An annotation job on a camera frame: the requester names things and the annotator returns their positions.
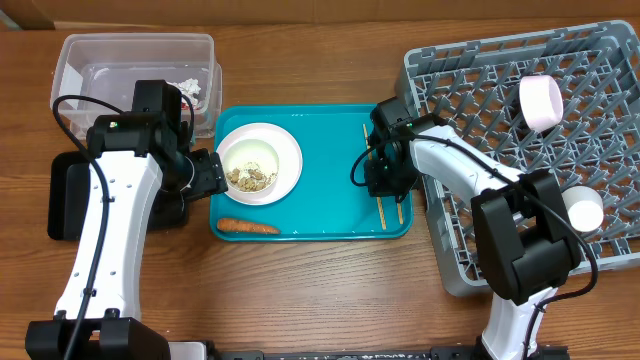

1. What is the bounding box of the small white food bowl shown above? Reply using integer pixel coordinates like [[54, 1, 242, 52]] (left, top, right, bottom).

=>
[[219, 139, 279, 177]]

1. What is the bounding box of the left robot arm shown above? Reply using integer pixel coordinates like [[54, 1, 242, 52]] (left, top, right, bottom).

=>
[[25, 80, 228, 359]]

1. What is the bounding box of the black tray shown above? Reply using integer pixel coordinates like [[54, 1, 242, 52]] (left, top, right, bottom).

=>
[[47, 151, 188, 241]]

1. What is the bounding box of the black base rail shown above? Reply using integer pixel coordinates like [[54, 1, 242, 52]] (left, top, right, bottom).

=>
[[169, 340, 571, 360]]

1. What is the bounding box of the wooden chopstick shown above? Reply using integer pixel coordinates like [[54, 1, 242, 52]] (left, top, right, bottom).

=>
[[396, 203, 404, 225], [362, 123, 388, 232]]

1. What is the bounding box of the white plate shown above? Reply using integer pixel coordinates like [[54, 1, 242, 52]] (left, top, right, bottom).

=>
[[216, 123, 303, 206]]

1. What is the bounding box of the clear plastic bin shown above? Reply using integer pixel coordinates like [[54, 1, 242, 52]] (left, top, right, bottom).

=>
[[50, 33, 222, 138]]

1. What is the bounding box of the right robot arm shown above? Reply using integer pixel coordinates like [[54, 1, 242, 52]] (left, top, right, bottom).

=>
[[356, 97, 581, 359]]

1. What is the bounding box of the white cup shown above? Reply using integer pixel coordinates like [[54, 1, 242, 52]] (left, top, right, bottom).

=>
[[562, 186, 604, 232]]

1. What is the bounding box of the food scraps and rice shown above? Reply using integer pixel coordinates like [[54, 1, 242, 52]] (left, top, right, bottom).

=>
[[226, 162, 278, 193]]

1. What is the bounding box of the orange carrot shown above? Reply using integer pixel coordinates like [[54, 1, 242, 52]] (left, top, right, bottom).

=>
[[217, 218, 280, 235]]

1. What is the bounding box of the grey dish rack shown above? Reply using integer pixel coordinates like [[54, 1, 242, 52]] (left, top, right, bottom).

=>
[[396, 20, 639, 270]]

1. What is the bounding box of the teal serving tray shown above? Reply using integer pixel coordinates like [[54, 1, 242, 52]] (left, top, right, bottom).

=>
[[210, 104, 414, 242]]

